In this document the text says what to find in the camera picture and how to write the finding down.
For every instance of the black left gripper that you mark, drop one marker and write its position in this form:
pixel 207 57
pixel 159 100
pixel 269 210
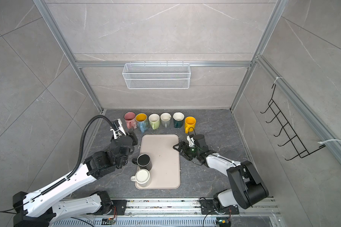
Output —
pixel 132 139

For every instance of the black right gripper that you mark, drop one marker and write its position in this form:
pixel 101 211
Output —
pixel 183 144

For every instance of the pink mug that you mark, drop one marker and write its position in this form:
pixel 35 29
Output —
pixel 130 118

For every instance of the blue butterfly mug yellow inside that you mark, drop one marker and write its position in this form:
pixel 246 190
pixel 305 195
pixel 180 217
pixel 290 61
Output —
pixel 142 122

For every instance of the black mug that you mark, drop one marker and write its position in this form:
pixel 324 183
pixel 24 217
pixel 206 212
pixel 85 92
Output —
pixel 143 162

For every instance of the dark green mug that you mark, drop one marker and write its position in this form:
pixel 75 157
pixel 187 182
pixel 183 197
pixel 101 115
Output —
pixel 178 119

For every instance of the light green mug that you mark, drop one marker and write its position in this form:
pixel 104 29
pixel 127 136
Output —
pixel 155 121

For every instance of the grey mug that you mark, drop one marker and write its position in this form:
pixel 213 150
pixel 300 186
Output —
pixel 166 119

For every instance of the white mug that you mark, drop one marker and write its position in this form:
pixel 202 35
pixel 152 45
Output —
pixel 142 178

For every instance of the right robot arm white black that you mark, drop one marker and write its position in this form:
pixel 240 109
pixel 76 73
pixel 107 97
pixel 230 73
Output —
pixel 246 186

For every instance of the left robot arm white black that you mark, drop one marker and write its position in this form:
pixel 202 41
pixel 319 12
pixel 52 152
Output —
pixel 48 205

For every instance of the beige plastic tray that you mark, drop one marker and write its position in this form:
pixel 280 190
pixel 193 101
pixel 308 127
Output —
pixel 165 172

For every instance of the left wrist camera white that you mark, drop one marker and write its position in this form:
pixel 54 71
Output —
pixel 118 129

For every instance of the white wire mesh basket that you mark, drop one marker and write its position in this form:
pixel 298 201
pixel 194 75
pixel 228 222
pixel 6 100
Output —
pixel 157 75

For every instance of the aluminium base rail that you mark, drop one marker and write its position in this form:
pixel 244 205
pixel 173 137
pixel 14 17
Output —
pixel 180 212

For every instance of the black wire hook rack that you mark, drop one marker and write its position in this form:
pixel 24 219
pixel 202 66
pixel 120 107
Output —
pixel 287 129

